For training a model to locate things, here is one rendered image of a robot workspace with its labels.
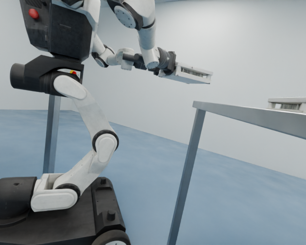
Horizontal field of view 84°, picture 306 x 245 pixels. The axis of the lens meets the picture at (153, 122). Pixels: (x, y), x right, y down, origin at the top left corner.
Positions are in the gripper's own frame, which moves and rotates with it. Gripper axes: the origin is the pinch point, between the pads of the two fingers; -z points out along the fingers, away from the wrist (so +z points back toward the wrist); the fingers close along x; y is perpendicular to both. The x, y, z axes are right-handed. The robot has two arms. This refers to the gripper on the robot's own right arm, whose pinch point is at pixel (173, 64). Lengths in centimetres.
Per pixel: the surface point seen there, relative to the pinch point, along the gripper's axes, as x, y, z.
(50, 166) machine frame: 90, -87, 23
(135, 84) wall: 1, -236, -226
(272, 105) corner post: 14, 51, -7
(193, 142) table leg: 38.6, 22.3, 4.7
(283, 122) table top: 19, 54, 52
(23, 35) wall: -65, -433, -57
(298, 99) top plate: 12, 58, 9
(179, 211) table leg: 78, 23, 5
